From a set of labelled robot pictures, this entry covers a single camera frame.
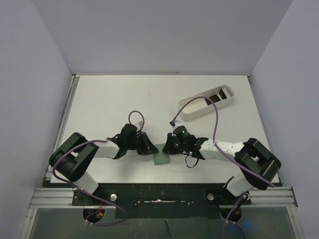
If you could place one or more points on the white oblong tray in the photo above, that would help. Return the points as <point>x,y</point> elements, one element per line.
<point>200,104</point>

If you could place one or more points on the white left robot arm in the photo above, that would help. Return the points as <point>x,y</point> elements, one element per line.
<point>74,156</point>

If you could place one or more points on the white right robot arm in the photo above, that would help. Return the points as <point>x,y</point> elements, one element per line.
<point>258,165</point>

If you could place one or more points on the card stack in tray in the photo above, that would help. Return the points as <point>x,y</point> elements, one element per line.
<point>223,93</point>

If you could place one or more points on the aluminium frame rail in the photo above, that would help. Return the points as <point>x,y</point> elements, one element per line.
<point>99,105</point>

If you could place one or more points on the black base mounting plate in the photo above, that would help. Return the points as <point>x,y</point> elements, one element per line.
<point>159,201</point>

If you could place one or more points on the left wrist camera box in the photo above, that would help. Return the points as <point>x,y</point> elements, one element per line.
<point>140,124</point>

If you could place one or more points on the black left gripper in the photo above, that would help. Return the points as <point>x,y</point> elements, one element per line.
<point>147,147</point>

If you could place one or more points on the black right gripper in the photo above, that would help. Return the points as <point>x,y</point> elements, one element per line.
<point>171,143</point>

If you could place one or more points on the green card holder wallet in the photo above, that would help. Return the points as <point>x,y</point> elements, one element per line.
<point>161,158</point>

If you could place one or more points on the fallen black card in tray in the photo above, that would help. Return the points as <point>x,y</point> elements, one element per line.
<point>214,98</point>

